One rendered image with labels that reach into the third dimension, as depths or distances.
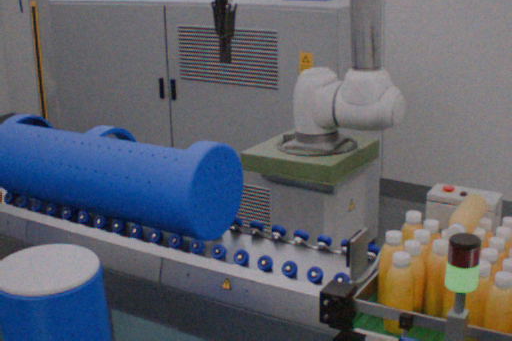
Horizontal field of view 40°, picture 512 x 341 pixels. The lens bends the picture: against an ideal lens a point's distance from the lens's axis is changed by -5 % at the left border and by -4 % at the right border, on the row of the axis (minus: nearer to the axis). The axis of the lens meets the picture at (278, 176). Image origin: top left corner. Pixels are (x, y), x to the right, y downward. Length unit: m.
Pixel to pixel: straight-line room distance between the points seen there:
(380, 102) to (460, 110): 2.32
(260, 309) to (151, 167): 0.50
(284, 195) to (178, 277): 0.61
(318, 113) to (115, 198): 0.76
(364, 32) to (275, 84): 1.40
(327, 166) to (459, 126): 2.42
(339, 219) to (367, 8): 0.73
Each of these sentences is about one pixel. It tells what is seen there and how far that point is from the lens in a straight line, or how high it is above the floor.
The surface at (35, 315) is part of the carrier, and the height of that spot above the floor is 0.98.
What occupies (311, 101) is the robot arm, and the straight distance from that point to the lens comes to 2.48.
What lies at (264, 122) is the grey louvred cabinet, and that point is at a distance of 3.80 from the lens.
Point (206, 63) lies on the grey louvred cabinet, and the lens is 3.94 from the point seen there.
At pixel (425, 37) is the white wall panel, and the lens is 4.67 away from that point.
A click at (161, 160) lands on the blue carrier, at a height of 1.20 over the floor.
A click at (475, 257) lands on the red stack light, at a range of 1.39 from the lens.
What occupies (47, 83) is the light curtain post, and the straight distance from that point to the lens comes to 2.94.
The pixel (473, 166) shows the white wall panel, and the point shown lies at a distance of 4.74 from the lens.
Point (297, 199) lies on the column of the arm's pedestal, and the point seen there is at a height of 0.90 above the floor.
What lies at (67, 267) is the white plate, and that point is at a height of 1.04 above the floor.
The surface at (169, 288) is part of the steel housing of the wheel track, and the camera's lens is 2.16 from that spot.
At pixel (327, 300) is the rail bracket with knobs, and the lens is 1.73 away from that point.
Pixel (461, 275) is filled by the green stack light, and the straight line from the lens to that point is 1.40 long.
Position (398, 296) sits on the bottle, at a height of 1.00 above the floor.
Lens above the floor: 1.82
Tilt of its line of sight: 19 degrees down
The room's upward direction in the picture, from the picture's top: 1 degrees counter-clockwise
